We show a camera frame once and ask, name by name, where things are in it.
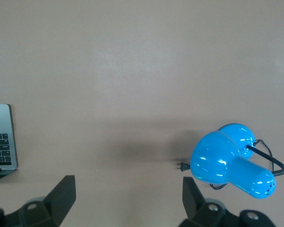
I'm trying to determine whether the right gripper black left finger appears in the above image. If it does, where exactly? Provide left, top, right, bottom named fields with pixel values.
left=4, top=175, right=76, bottom=227

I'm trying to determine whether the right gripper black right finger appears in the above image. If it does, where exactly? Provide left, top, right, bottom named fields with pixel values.
left=178, top=176, right=240, bottom=227

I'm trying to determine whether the silver grey laptop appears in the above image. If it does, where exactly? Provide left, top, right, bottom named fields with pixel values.
left=0, top=104, right=19, bottom=184

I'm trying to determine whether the blue desk lamp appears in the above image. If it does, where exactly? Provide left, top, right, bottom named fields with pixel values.
left=190, top=123, right=284, bottom=200

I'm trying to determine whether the black lamp cord with plug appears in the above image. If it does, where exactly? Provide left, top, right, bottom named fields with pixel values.
left=176, top=139, right=275, bottom=191

